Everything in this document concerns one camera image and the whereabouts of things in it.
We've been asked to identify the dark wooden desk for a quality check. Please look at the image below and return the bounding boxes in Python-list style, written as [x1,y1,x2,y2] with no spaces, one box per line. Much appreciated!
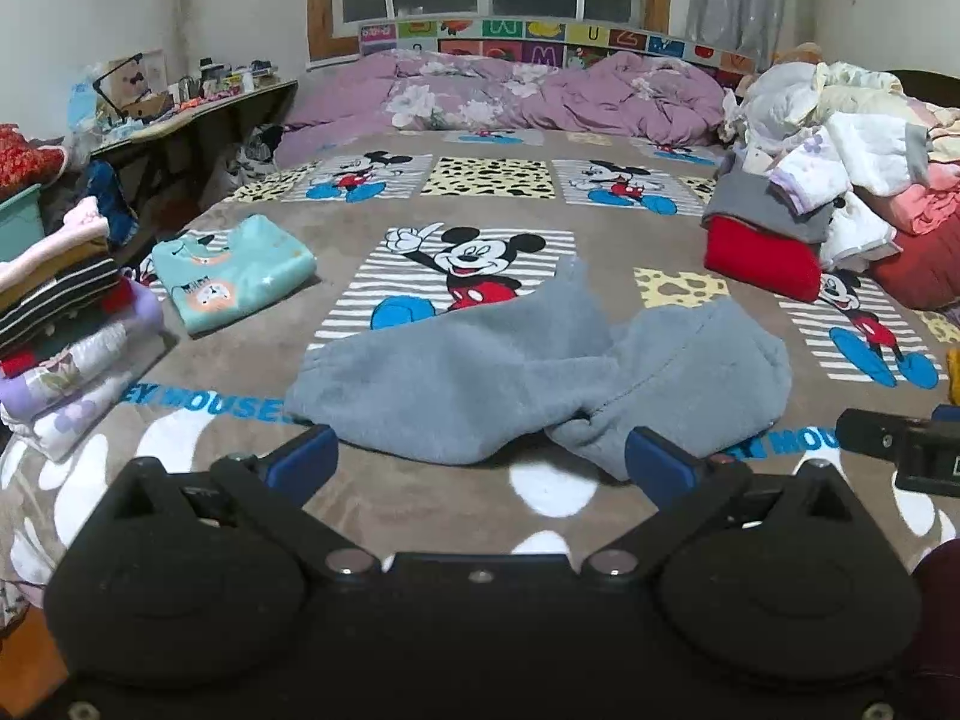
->
[37,79,299,241]

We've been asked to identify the grey fleece pants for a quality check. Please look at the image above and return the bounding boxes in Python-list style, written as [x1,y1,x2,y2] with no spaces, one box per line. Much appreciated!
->
[285,255,794,482]

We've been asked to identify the black and white cloth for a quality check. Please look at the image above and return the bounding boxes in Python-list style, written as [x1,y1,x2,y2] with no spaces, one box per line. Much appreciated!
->
[234,124,286,182]

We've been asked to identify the person's dark red clothing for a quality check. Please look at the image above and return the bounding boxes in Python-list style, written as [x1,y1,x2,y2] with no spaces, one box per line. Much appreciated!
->
[904,538,960,698]

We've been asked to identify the folded teal printed shirt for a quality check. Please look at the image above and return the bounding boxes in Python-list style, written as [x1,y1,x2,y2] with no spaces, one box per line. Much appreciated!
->
[152,214,318,337]

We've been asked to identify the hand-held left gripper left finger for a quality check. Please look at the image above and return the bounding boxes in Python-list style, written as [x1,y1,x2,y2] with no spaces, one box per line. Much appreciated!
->
[112,424,377,583]

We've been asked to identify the red patterned cloth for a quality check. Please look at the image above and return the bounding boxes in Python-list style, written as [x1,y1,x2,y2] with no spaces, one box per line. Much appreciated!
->
[0,124,70,192]

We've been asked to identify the folded grey garment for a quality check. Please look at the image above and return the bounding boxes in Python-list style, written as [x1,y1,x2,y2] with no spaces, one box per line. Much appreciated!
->
[701,169,837,245]

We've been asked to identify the pile of unfolded clothes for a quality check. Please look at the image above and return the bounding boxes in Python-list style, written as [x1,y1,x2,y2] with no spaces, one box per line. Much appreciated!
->
[716,60,960,312]

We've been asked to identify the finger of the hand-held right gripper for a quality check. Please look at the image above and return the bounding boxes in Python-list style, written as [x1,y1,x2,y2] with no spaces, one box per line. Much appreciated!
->
[835,408,912,460]

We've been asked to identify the clutter of small desk items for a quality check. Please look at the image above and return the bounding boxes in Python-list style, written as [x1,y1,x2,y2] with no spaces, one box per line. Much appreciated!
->
[171,56,282,107]

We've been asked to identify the green storage box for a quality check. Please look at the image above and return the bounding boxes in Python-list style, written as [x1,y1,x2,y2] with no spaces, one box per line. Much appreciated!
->
[0,184,44,263]

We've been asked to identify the colourful alphabet headboard mat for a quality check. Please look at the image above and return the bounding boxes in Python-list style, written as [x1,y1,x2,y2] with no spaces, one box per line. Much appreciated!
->
[358,15,762,89]

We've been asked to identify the brown cartoon printed blanket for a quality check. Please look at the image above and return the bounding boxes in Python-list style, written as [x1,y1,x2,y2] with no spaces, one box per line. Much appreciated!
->
[0,127,960,631]

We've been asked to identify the purple floral quilt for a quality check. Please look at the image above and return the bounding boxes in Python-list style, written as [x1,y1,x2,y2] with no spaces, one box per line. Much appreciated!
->
[274,49,727,170]

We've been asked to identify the bear printed box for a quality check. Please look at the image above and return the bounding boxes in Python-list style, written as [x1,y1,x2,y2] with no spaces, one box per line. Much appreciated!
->
[103,49,172,112]

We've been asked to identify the folded red garment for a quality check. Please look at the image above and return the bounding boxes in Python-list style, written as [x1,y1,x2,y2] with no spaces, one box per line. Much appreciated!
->
[703,215,824,303]

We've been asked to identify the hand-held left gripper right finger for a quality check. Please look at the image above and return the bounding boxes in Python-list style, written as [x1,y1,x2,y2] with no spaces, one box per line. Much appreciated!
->
[585,427,856,583]

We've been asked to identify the stack of folded clothes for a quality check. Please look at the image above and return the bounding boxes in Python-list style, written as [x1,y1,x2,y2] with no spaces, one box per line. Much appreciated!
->
[0,196,167,462]

